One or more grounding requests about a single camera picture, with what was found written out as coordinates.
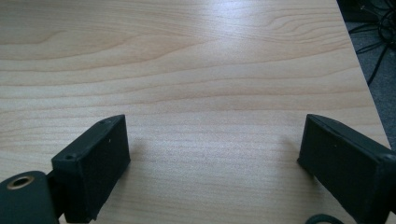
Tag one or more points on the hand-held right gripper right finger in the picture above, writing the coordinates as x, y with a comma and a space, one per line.
348, 161

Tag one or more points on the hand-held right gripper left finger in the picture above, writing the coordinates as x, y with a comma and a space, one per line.
93, 168

